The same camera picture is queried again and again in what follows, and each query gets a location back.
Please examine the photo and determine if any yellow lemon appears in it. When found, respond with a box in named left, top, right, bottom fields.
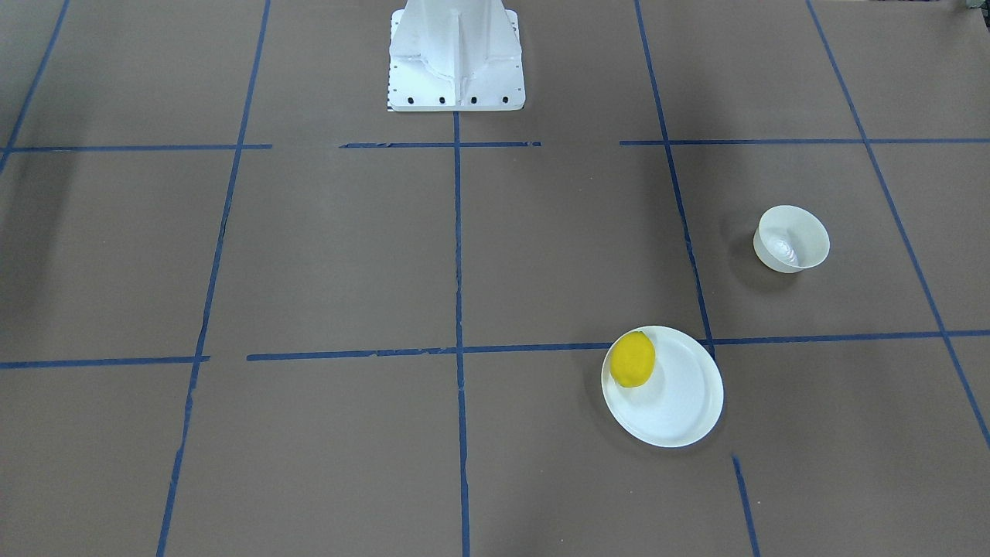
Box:
left=607, top=330, right=657, bottom=388

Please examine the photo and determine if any white round plate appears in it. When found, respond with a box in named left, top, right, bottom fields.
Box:
left=601, top=326, right=724, bottom=449

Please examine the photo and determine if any white round bowl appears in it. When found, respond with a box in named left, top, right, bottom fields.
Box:
left=753, top=205, right=831, bottom=274

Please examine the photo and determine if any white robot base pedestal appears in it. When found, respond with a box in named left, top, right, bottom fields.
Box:
left=387, top=1, right=526, bottom=112

